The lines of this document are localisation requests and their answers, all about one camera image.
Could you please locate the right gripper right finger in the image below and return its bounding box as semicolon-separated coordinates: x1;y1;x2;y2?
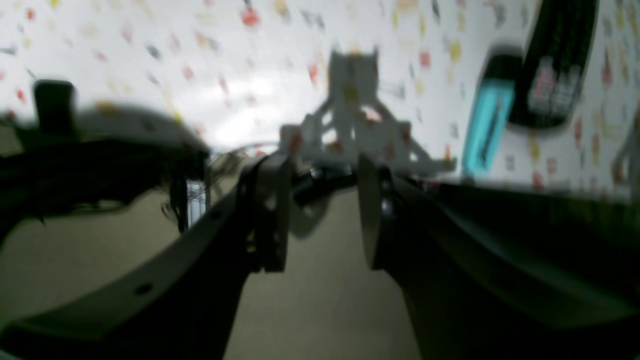
358;155;639;360

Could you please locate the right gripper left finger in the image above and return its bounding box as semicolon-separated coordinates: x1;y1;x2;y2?
1;153;295;360

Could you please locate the teal highlighter marker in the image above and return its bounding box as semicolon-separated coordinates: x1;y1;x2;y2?
461;47;523;177

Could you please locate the dark phone at table top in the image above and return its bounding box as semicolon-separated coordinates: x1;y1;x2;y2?
33;79;75;136

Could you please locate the black TV remote control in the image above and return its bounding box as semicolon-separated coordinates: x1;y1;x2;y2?
509;0;600;130

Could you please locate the terrazzo pattern table cloth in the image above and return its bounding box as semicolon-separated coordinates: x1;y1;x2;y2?
1;0;639;202

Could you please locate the aluminium rail at top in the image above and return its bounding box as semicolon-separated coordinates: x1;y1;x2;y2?
0;140;208;238

